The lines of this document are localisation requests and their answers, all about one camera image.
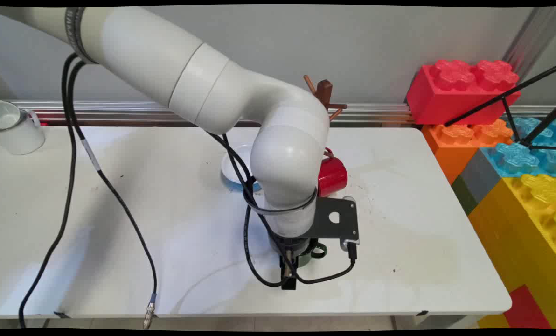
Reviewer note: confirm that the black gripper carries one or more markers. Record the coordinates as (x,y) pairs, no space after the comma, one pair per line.
(285,247)

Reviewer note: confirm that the red speckled enamel mug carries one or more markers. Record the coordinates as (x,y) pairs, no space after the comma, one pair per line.
(334,177)

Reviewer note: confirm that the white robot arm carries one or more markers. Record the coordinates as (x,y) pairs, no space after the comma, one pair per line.
(166,60)

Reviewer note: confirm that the dark green enamel mug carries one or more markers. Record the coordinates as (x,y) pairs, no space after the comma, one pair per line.
(307,259)

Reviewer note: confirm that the white plate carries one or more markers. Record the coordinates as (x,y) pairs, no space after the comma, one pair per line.
(227,172)

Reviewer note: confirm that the brown wooden mug tree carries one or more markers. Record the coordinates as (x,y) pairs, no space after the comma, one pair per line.
(324,91)

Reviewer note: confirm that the giant dark green toy brick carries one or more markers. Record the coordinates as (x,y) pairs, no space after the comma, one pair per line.
(464,196)

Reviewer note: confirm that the giant orange toy brick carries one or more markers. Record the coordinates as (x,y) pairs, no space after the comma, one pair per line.
(450,149)

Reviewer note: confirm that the giant grey toy brick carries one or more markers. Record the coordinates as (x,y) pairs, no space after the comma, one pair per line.
(483,177)

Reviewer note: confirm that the giant yellow toy brick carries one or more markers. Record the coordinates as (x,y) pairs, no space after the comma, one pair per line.
(516,233)

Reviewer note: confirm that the flat red toy brick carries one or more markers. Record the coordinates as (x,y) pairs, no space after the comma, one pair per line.
(527,310)

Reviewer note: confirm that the giant red toy brick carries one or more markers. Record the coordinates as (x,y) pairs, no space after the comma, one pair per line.
(455,98)

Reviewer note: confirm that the giant blue toy brick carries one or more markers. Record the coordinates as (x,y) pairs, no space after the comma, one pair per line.
(516,158)

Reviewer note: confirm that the black tripod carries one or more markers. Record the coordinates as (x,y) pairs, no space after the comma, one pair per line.
(503,96)

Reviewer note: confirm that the white mug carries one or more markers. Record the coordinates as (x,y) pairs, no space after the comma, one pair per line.
(21,140)

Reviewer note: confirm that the upright aluminium profile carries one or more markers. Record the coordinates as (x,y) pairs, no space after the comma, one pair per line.
(534,37)

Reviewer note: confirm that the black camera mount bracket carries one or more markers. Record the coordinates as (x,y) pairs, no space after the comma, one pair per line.
(341,228)

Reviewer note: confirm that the aluminium rail along table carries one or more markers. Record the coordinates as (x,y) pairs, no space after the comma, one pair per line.
(119,112)

